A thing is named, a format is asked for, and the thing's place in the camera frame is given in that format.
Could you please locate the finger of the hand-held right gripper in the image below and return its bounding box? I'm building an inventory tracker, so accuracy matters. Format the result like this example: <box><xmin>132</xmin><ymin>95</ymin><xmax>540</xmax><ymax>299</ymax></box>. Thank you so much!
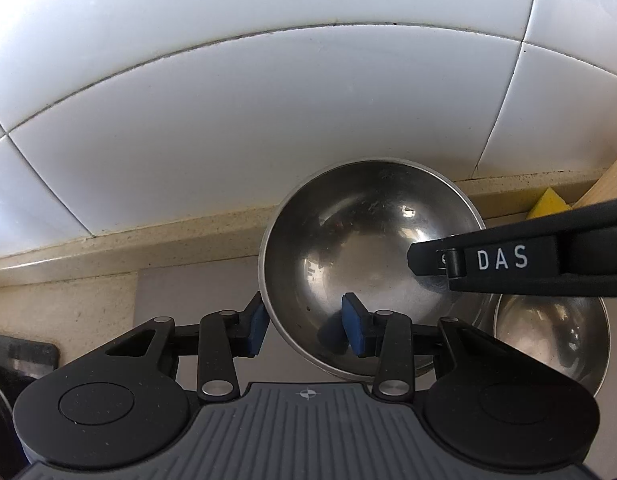
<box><xmin>407</xmin><ymin>196</ymin><xmax>617</xmax><ymax>298</ymax></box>

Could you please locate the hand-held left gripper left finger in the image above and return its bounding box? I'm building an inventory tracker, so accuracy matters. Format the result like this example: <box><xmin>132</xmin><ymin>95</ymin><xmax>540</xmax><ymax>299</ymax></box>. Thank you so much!
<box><xmin>88</xmin><ymin>291</ymin><xmax>270</xmax><ymax>403</ymax></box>

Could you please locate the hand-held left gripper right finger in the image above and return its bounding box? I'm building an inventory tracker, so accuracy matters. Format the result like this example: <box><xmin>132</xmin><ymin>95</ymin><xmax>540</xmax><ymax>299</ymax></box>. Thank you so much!
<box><xmin>339</xmin><ymin>291</ymin><xmax>520</xmax><ymax>403</ymax></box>

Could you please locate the steel bowl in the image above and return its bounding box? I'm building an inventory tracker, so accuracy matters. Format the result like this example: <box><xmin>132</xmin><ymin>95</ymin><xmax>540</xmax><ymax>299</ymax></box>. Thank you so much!
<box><xmin>492</xmin><ymin>294</ymin><xmax>611</xmax><ymax>397</ymax></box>
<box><xmin>257</xmin><ymin>158</ymin><xmax>495</xmax><ymax>382</ymax></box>

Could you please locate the yellow sponge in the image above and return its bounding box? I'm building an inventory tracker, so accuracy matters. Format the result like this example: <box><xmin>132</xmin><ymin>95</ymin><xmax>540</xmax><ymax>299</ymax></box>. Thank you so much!
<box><xmin>525</xmin><ymin>186</ymin><xmax>573</xmax><ymax>220</ymax></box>

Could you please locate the wooden knife block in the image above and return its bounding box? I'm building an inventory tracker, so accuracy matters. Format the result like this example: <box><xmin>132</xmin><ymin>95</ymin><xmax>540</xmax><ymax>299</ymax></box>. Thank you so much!
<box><xmin>572</xmin><ymin>149</ymin><xmax>617</xmax><ymax>211</ymax></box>

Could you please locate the black stove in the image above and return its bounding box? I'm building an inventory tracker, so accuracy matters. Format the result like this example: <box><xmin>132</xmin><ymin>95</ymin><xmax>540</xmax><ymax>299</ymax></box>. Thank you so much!
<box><xmin>0</xmin><ymin>331</ymin><xmax>58</xmax><ymax>461</ymax></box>

